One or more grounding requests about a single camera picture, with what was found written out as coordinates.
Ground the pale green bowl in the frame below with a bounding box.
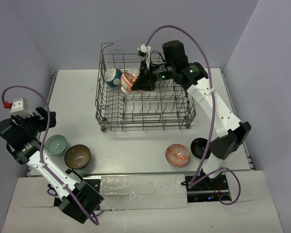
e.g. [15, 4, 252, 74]
[44, 134, 67, 156]

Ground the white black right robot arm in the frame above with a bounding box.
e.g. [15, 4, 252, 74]
[131, 40, 251, 190]

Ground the black bowl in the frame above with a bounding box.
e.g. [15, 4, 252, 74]
[190, 138, 208, 159]

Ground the orange floral pattern bowl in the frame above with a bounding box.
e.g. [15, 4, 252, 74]
[121, 72, 142, 95]

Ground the white bowl red diamond pattern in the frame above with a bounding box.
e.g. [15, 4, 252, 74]
[127, 68, 140, 78]

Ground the orange diamond pattern bowl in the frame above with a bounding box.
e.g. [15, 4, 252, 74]
[165, 144, 190, 167]

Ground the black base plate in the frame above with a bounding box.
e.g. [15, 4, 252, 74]
[47, 179, 104, 214]
[181, 175, 232, 203]

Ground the grey taped cover panel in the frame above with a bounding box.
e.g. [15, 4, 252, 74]
[99, 174, 188, 210]

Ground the grey wire dish rack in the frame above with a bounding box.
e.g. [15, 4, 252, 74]
[95, 42, 196, 132]

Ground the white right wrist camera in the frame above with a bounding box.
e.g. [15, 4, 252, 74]
[136, 44, 151, 69]

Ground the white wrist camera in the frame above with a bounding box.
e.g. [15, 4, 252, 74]
[2, 98, 33, 118]
[136, 44, 151, 69]

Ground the dark bowl beige inside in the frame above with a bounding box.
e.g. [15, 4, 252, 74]
[65, 144, 91, 169]

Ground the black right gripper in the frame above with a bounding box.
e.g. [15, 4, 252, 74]
[130, 58, 175, 91]

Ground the blue triangle pattern bowl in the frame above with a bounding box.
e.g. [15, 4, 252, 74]
[104, 68, 122, 87]

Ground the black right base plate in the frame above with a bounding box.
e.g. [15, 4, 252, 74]
[181, 175, 232, 203]

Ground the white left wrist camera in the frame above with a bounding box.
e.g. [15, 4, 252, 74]
[2, 98, 33, 118]

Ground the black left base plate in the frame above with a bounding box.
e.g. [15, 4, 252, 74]
[47, 179, 104, 214]

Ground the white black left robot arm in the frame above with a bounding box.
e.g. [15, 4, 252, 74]
[0, 107, 104, 225]

